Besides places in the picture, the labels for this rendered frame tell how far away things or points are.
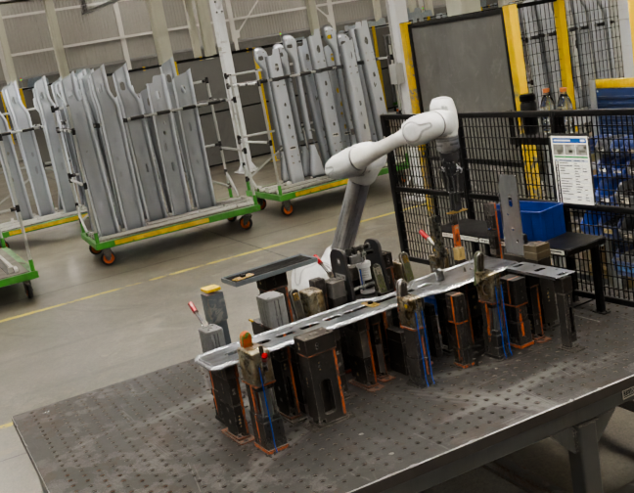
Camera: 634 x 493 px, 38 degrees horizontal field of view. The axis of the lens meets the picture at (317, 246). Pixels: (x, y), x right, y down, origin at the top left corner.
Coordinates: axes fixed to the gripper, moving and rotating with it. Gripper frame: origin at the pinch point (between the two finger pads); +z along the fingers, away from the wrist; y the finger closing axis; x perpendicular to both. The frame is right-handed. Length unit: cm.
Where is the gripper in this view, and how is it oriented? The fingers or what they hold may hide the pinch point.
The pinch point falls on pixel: (455, 201)
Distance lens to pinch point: 367.2
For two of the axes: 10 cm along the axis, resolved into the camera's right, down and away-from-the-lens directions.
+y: 5.1, 1.1, -8.5
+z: 1.7, 9.6, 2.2
